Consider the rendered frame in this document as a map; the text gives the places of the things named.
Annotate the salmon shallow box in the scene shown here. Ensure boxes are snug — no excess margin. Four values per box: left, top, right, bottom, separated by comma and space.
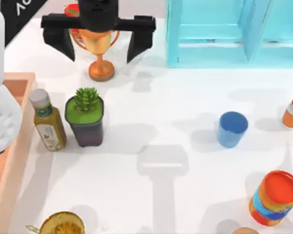
0, 72, 39, 234

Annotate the gold trophy with bronze base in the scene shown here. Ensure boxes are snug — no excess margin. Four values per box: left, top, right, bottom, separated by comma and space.
71, 30, 120, 82

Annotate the brown round object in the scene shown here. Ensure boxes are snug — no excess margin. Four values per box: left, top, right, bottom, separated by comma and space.
230, 227, 256, 234

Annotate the orange can with blue label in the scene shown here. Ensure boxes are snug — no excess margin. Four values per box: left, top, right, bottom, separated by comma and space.
249, 169, 293, 227

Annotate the olive green bottle grey cap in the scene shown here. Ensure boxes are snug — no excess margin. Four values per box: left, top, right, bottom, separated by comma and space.
28, 88, 67, 152

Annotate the green plant in dark pot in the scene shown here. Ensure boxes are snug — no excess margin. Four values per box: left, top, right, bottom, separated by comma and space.
64, 87, 105, 148

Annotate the blue cup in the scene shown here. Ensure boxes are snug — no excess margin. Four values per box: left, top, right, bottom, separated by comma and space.
217, 111, 249, 149

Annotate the light blue rack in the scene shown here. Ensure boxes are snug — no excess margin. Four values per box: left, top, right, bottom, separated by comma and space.
166, 0, 293, 69

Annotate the red and green can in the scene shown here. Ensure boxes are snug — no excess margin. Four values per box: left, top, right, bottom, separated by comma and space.
64, 3, 82, 35

